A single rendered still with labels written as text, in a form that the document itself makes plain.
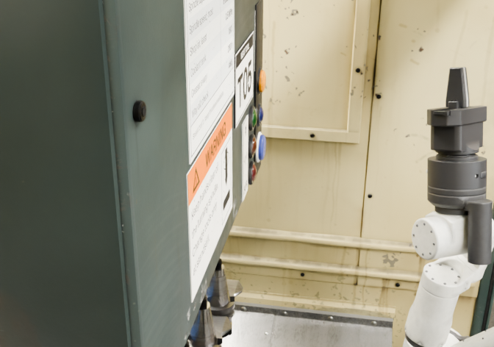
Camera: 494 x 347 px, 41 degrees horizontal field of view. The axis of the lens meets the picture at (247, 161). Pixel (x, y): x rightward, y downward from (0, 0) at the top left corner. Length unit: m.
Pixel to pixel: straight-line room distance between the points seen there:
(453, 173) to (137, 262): 0.73
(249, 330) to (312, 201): 0.39
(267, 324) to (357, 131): 0.57
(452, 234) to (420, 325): 0.19
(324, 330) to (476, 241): 0.79
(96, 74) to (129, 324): 0.15
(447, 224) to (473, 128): 0.15
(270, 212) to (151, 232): 1.24
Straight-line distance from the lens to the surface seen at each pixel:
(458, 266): 1.15
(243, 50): 0.63
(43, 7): 0.32
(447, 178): 1.03
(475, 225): 1.03
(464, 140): 1.03
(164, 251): 0.41
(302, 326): 1.75
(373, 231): 1.62
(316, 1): 1.43
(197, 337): 1.07
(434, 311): 1.14
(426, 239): 1.05
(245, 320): 1.76
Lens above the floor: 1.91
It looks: 24 degrees down
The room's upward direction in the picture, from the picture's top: straight up
